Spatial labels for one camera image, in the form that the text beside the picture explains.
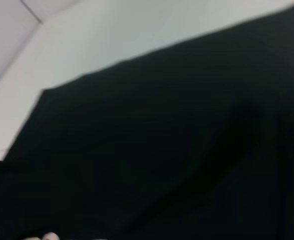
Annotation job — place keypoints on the black t-shirt with FREE print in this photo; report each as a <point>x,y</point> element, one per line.
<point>174,125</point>

